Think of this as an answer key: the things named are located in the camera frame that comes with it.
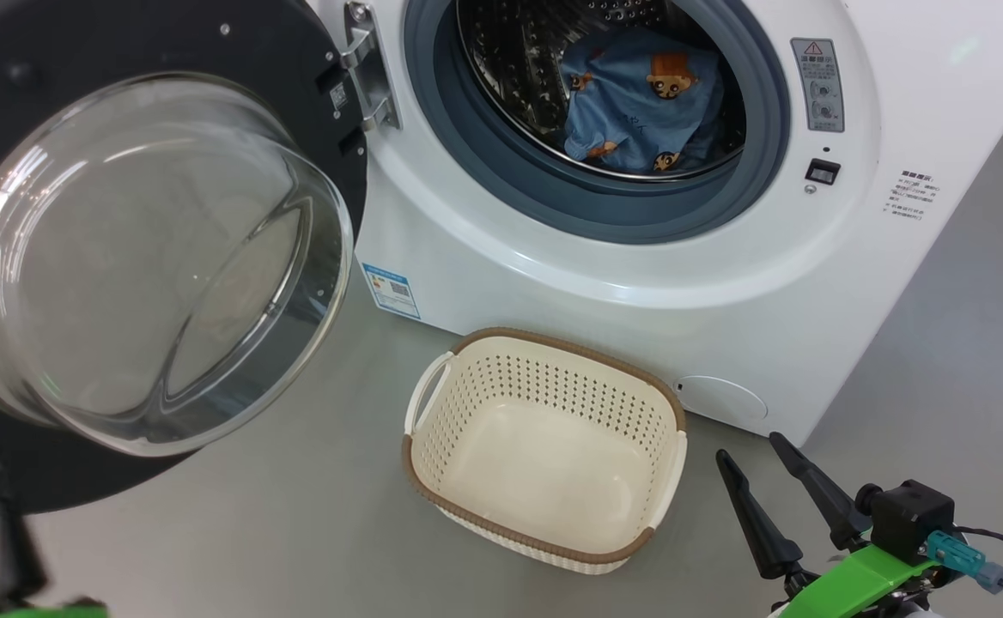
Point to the black door latch socket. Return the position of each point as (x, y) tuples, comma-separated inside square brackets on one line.
[(823, 172)]

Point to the white front-load washing machine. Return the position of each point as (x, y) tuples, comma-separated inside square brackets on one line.
[(725, 283)]

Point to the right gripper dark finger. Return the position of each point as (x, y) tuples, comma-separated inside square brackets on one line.
[(763, 532), (823, 493)]

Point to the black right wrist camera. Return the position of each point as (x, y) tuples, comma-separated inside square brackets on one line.
[(909, 515)]

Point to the cream perforated laundry basket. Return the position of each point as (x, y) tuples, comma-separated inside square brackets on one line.
[(544, 455)]

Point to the metal door hinge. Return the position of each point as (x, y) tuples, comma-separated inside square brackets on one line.
[(373, 77)]

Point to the steel washer drum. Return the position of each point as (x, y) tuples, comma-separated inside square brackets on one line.
[(510, 69)]

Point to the grey warning sticker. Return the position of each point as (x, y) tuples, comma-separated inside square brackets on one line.
[(817, 86)]

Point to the grey rubber door gasket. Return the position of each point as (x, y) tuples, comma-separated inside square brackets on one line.
[(553, 202)]

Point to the round white filter cover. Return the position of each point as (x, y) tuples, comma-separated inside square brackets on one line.
[(720, 399)]

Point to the round black glass washer door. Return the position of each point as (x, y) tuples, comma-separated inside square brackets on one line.
[(141, 257)]

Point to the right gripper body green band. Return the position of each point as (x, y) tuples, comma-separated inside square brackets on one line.
[(854, 588)]

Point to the blue energy label sticker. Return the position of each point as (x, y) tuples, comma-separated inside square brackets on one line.
[(391, 290)]

